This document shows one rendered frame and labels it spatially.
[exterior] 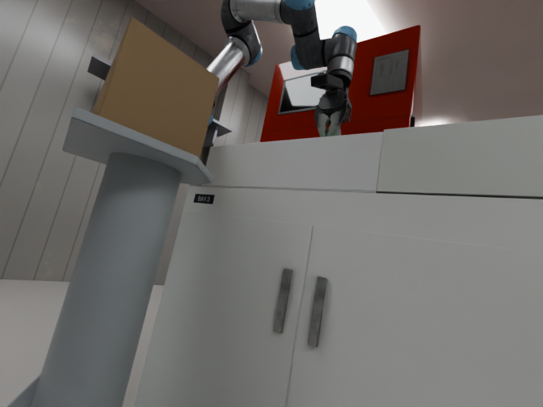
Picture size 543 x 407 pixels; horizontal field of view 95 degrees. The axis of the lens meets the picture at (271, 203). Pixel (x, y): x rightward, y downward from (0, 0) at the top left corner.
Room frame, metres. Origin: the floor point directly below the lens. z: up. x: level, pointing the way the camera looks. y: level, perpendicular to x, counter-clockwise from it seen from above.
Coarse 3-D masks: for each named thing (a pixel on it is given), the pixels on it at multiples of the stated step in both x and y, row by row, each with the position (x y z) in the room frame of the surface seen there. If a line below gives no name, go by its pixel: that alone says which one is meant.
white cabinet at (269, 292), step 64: (192, 192) 0.83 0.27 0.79; (256, 192) 0.69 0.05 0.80; (320, 192) 0.58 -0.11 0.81; (192, 256) 0.79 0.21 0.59; (256, 256) 0.66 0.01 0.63; (320, 256) 0.57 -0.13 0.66; (384, 256) 0.50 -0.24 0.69; (448, 256) 0.44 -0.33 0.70; (512, 256) 0.39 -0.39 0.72; (192, 320) 0.76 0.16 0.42; (256, 320) 0.64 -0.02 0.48; (320, 320) 0.55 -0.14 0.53; (384, 320) 0.49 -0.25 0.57; (448, 320) 0.44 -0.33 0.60; (512, 320) 0.39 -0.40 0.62; (192, 384) 0.73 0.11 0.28; (256, 384) 0.62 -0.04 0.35; (320, 384) 0.55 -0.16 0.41; (384, 384) 0.48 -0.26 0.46; (448, 384) 0.43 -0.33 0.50; (512, 384) 0.39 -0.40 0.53
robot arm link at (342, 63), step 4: (332, 60) 0.62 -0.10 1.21; (336, 60) 0.61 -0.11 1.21; (340, 60) 0.61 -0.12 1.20; (344, 60) 0.61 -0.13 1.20; (348, 60) 0.61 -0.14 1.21; (328, 64) 0.64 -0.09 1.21; (332, 64) 0.62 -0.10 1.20; (336, 64) 0.61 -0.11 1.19; (340, 64) 0.61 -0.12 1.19; (344, 64) 0.61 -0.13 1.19; (348, 64) 0.61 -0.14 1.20; (352, 64) 0.62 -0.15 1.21; (328, 68) 0.64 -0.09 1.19; (332, 68) 0.62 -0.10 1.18; (336, 68) 0.61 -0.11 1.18; (340, 68) 0.61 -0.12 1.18; (344, 68) 0.61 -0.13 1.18; (348, 68) 0.61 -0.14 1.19; (352, 68) 0.62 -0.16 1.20; (328, 72) 0.63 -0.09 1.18; (348, 72) 0.62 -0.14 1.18; (352, 72) 0.63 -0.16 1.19
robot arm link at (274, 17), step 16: (224, 0) 0.75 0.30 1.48; (240, 0) 0.70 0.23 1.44; (256, 0) 0.65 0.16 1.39; (272, 0) 0.61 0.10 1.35; (288, 0) 0.55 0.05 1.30; (304, 0) 0.54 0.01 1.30; (224, 16) 0.79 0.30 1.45; (240, 16) 0.75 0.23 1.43; (256, 16) 0.69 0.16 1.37; (272, 16) 0.64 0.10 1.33; (288, 16) 0.59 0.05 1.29; (304, 16) 0.57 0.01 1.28; (304, 32) 0.61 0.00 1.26
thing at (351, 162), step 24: (264, 144) 0.69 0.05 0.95; (288, 144) 0.65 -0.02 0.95; (312, 144) 0.61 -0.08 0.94; (336, 144) 0.57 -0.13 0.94; (360, 144) 0.54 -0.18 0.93; (216, 168) 0.79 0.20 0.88; (240, 168) 0.73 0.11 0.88; (264, 168) 0.68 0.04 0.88; (288, 168) 0.64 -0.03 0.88; (312, 168) 0.60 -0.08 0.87; (336, 168) 0.57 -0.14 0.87; (360, 168) 0.54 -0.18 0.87
